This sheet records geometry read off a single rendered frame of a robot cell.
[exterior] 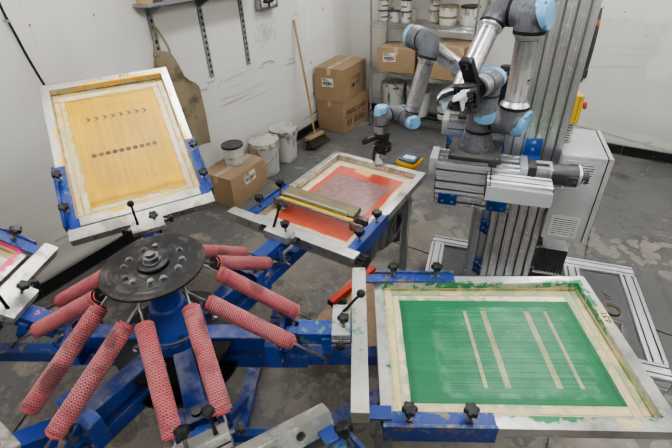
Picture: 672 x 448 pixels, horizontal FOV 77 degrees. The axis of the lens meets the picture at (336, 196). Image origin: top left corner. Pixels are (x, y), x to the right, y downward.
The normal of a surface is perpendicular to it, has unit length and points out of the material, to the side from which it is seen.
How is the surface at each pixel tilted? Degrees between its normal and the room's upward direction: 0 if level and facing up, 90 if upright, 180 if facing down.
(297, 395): 0
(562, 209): 90
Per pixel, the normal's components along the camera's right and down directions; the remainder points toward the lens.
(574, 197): -0.32, 0.51
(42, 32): 0.85, 0.26
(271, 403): -0.04, -0.85
